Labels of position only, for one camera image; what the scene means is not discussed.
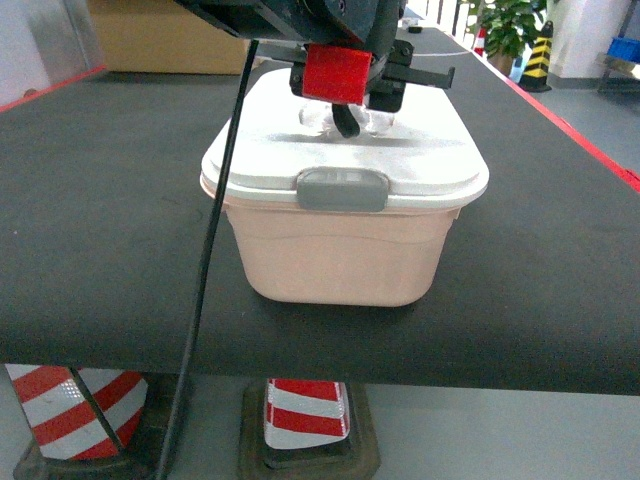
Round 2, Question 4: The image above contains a cardboard box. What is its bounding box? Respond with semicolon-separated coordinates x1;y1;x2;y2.
87;1;249;75

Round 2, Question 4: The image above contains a red white traffic cone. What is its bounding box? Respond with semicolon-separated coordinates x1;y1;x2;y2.
237;378;381;479

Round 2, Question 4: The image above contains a far red white cone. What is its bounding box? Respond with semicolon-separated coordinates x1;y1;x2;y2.
473;27;486;57

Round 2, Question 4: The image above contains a black table mat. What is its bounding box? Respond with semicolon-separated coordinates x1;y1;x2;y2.
1;29;639;395

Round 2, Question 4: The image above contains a blue bin right side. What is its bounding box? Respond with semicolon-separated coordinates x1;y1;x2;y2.
607;37;640;63

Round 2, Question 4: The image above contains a yellow black traffic cone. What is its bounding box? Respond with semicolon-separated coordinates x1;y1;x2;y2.
518;21;554;93

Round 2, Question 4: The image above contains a pink plastic storage box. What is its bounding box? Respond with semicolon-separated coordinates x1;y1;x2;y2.
224;190;459;307

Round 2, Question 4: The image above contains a green potted plant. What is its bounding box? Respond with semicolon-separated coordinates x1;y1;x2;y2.
476;0;547;77

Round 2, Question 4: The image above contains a white box lid grey handle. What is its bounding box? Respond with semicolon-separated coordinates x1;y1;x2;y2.
225;69;489;212

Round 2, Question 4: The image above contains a black cable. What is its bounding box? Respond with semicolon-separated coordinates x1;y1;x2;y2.
153;38;261;480

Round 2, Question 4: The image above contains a black gripper red block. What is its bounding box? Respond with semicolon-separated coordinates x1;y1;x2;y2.
180;1;454;113

